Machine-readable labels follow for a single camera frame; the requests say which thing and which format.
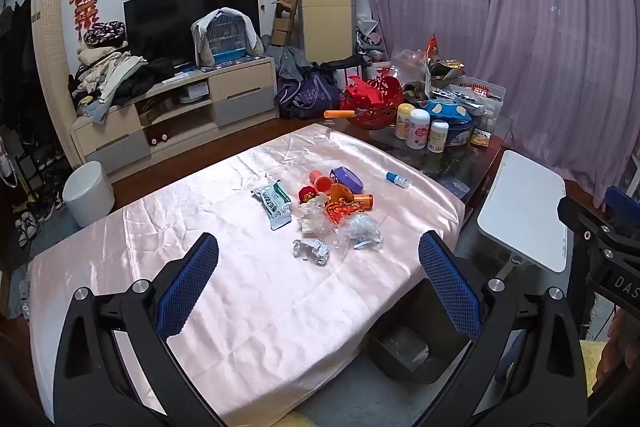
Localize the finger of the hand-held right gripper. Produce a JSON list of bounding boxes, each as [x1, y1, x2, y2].
[[605, 185, 640, 220], [556, 194, 640, 270]]

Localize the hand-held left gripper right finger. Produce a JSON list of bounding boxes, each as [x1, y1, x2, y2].
[[415, 229, 588, 427]]

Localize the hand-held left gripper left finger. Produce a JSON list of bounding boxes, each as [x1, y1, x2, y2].
[[52, 232, 236, 427]]

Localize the black trash bin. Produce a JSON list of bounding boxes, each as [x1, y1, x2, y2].
[[367, 279, 476, 385]]

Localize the orange paper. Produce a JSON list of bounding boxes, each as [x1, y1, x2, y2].
[[327, 184, 353, 208]]

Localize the person's right hand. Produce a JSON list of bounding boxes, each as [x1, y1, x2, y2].
[[592, 307, 640, 403]]

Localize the pink satin tablecloth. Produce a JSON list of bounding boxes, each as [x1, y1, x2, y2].
[[25, 123, 467, 427]]

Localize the yellow plush cushion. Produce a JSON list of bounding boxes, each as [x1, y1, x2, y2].
[[579, 339, 603, 408]]

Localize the crumpled clear plastic wrapper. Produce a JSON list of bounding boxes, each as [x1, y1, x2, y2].
[[334, 213, 383, 253]]

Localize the green white snack packet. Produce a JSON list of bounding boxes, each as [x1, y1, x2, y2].
[[251, 179, 292, 231]]

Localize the glass coffee table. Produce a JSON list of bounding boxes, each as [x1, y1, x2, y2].
[[325, 107, 514, 220]]

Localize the crumpled silver foil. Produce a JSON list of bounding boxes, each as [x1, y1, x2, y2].
[[291, 237, 331, 267]]

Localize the white round bin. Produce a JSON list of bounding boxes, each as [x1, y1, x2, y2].
[[62, 161, 116, 229]]

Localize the red gold foil wrapper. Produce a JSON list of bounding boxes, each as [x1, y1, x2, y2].
[[322, 203, 361, 224]]

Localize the crumpled clear plastic film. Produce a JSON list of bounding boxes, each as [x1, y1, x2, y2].
[[298, 198, 333, 235]]

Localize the clear plastic storage box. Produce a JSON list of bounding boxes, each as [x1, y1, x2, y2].
[[445, 82, 507, 138]]

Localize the purple plastic dish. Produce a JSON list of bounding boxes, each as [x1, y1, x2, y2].
[[329, 167, 367, 194]]

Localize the blue snack bag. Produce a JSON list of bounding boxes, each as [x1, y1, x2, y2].
[[422, 99, 475, 146]]

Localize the pink label white bottle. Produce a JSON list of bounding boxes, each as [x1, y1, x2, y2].
[[406, 109, 432, 150]]

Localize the pairs of shoes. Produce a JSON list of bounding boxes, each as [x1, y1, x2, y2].
[[12, 184, 66, 249]]

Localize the pink silicone cone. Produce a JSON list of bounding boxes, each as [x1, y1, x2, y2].
[[310, 169, 335, 192]]

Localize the yellow cap white bottle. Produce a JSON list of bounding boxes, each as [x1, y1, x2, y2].
[[395, 103, 416, 140]]

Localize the red lattice basket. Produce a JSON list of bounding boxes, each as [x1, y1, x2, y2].
[[341, 77, 405, 130]]

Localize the gold black box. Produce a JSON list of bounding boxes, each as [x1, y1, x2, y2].
[[430, 59, 468, 82]]

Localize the beige grey television stand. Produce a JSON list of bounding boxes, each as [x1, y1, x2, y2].
[[70, 56, 279, 172]]

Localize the red paper decoration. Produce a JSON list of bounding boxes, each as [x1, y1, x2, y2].
[[345, 76, 401, 108]]

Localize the pile of clothes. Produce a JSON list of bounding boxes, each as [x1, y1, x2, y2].
[[67, 47, 176, 124]]

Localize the purple duffel bag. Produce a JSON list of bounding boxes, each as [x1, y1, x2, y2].
[[275, 69, 342, 120]]

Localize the purple curtain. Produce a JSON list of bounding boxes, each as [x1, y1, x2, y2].
[[355, 0, 640, 208]]

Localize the clear plastic bags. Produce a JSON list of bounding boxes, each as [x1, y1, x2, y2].
[[390, 49, 431, 84]]

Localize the bird cage with cloth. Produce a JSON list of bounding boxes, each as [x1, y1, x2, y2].
[[191, 7, 263, 70]]

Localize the grey jacket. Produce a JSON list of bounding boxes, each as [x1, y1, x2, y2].
[[262, 35, 321, 80]]

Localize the blue white birdcage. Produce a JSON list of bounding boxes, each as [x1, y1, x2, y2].
[[206, 14, 248, 60]]

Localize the grey cloth heap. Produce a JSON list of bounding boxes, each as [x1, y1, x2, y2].
[[356, 18, 390, 64]]

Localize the dark patterned hat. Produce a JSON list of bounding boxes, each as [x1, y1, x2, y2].
[[83, 22, 127, 48]]

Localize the black flat television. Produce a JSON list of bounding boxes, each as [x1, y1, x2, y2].
[[123, 0, 262, 66]]

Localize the beige woven panel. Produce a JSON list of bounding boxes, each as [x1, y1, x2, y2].
[[31, 0, 77, 168]]

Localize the stacked cardboard boxes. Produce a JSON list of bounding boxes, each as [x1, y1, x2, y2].
[[270, 0, 299, 46]]

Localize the hanging dark clothes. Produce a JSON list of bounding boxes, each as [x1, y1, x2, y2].
[[0, 0, 38, 132]]

